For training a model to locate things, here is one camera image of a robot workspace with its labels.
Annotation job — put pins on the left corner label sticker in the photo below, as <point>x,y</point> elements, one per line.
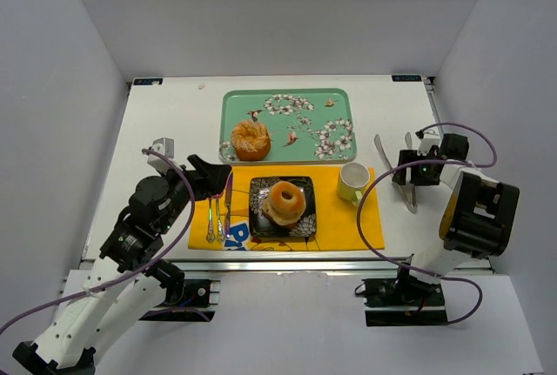
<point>147,81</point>

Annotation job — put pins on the pale green mug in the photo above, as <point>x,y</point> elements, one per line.
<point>353,180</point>

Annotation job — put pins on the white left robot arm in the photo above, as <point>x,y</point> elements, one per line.
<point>130,275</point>

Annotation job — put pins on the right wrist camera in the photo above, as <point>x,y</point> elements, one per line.
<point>429,144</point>

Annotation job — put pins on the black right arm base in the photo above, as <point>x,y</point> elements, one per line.
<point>385,305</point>

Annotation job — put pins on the sugar-crusted round bun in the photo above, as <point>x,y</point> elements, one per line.
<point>250,140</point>

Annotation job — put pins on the glazed orange donut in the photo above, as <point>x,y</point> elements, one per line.
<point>286,198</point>

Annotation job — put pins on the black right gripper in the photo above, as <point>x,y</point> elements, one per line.
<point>405,174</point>

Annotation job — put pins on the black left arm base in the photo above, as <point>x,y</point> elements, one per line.
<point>195,301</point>

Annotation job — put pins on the right corner label sticker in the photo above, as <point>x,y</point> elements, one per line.
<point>406,78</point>

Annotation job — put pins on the brown bread slice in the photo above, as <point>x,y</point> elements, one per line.
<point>287,227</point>

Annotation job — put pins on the metal serving tongs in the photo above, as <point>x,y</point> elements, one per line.
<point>385,157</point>

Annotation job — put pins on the green floral tray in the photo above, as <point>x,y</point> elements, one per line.
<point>306,126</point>

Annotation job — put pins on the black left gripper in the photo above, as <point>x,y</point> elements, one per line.
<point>202,176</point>

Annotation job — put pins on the pale speckled bagel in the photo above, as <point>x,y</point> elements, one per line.
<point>280,218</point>

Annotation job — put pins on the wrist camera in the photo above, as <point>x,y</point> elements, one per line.
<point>163,146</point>
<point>429,144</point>

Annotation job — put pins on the iridescent fork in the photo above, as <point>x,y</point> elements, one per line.
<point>210,233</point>

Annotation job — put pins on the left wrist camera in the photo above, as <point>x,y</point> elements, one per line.
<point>163,146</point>

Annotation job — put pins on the black floral square plate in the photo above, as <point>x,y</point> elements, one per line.
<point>262,226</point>

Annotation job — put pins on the iridescent spoon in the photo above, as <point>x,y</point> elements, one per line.
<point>221,232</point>

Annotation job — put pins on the corner label sticker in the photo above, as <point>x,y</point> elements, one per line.
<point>147,81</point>
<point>406,78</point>

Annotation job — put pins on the iridescent knife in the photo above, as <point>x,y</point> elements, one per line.
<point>228,205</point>

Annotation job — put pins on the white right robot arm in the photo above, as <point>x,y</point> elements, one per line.
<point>477,221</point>

